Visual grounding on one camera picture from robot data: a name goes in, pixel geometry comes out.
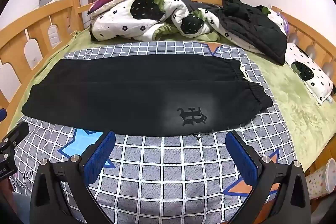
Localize white strawberry print pillow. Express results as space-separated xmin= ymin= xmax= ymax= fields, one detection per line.
xmin=285 ymin=42 xmax=334 ymax=106

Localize person in blue shirt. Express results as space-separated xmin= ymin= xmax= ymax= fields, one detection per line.
xmin=10 ymin=193 xmax=32 ymax=224

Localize white star print bin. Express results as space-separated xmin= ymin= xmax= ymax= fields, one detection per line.
xmin=306 ymin=158 xmax=336 ymax=199

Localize black pants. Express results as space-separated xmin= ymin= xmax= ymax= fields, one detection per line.
xmin=21 ymin=56 xmax=273 ymax=138

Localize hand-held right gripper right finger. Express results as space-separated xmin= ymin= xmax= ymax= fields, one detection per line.
xmin=225 ymin=131 xmax=311 ymax=224

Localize white floral quilt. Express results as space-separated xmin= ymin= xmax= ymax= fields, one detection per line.
xmin=89 ymin=0 xmax=288 ymax=56

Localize wooden bed frame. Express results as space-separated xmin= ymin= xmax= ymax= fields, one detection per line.
xmin=0 ymin=0 xmax=336 ymax=180

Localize black jacket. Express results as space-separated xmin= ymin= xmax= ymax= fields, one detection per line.
xmin=181 ymin=0 xmax=287 ymax=65

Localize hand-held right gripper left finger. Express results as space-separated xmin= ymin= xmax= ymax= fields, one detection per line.
xmin=29 ymin=131 xmax=116 ymax=224

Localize grey checkered star blanket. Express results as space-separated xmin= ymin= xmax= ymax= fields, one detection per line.
xmin=9 ymin=40 xmax=297 ymax=224

